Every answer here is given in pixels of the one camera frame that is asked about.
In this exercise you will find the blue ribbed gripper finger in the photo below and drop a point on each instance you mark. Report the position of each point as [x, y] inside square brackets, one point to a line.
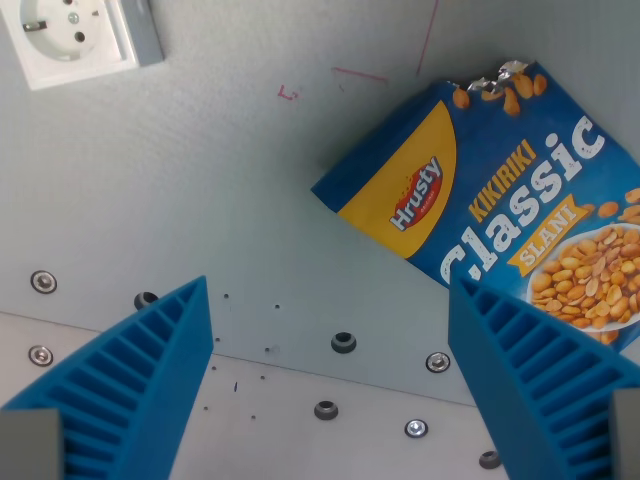
[540, 380]
[135, 380]

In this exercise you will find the grey threaded insert hole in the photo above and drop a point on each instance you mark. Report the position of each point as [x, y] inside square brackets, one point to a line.
[326, 410]
[489, 459]

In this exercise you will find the silver table screw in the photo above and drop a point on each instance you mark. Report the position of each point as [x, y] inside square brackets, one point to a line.
[416, 428]
[43, 281]
[438, 362]
[40, 355]

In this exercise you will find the blue Hrusty peanut bag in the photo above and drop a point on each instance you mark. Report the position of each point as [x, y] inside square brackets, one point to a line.
[500, 200]

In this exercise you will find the white wall power socket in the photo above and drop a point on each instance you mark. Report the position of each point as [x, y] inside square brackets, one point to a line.
[65, 35]

